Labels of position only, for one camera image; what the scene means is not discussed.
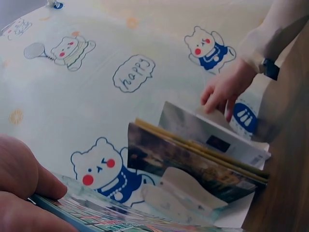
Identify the dark cover book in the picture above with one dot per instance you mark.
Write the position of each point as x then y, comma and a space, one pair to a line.
154, 149

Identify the white grey book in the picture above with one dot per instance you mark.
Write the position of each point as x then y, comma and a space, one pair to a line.
193, 125

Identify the black wrist band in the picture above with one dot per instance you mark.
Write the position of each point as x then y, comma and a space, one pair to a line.
271, 68

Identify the colourful cover magazine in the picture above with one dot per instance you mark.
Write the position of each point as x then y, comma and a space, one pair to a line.
101, 215

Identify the person's right forearm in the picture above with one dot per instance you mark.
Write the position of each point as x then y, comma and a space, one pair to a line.
263, 41

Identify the person's left hand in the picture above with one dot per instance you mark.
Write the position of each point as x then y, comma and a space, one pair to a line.
17, 174

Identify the person's right fingers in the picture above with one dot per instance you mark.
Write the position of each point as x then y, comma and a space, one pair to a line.
212, 99

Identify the person's right hand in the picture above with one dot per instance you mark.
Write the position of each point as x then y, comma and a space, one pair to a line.
229, 84

